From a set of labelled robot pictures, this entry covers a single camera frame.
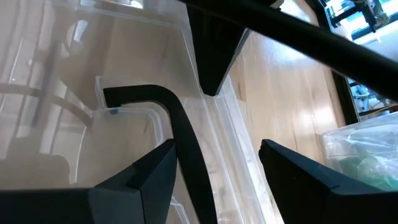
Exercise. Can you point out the black aluminium rig frame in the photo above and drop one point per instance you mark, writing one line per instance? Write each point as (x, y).
(345, 93)

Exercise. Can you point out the clear plastic container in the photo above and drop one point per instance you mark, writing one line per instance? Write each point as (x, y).
(109, 109)

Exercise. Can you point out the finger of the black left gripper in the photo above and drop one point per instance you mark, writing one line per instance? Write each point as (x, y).
(214, 46)

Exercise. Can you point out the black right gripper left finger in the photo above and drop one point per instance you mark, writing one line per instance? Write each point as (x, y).
(124, 199)

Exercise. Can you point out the large clear plastic bag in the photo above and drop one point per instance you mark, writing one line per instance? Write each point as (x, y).
(373, 146)

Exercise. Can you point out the clear plastic storage box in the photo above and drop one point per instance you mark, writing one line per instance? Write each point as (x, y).
(357, 137)

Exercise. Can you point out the green bandage roll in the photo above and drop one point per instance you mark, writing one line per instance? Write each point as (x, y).
(354, 166)

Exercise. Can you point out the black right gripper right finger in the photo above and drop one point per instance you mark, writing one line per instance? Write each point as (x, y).
(311, 193)

